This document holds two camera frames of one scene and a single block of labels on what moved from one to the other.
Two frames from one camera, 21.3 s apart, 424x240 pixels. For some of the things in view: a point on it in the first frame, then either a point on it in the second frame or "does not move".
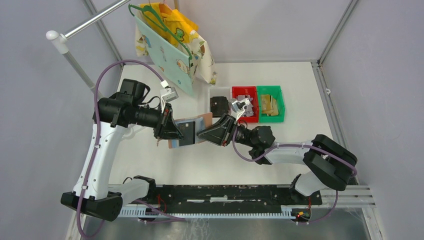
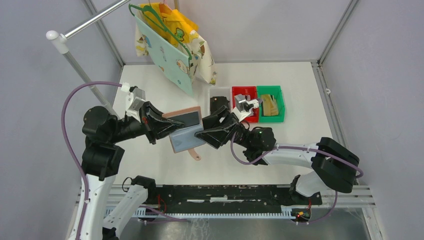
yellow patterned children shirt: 180,29 does not move
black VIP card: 188,131 -> 189,119
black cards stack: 219,106 does not move
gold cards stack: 269,105 does not move
